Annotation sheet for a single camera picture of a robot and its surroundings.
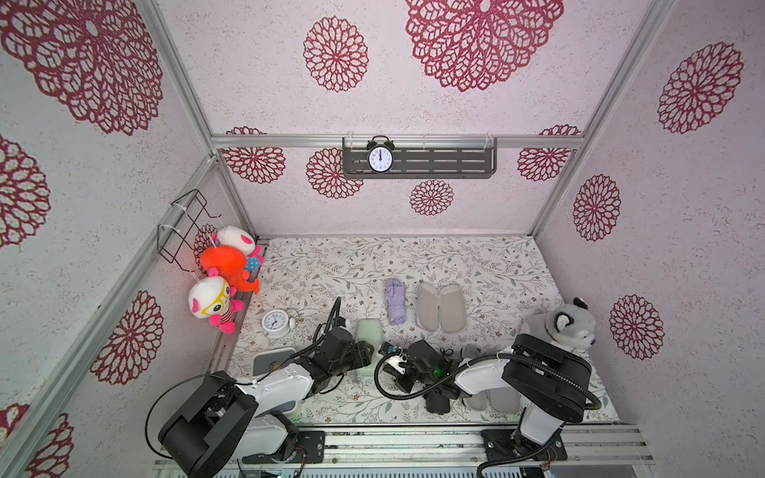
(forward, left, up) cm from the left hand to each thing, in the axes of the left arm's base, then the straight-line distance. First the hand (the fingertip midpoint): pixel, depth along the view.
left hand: (366, 352), depth 89 cm
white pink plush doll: (+30, +40, +17) cm, 53 cm away
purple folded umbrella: (+18, -9, +2) cm, 20 cm away
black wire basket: (+24, +47, +33) cm, 63 cm away
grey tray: (-3, +27, +4) cm, 28 cm away
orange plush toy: (+20, +40, +18) cm, 48 cm away
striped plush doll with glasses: (+8, +41, +18) cm, 46 cm away
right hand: (-4, -5, -1) cm, 6 cm away
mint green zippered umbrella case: (+7, -1, 0) cm, 7 cm away
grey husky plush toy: (0, -52, +17) cm, 55 cm away
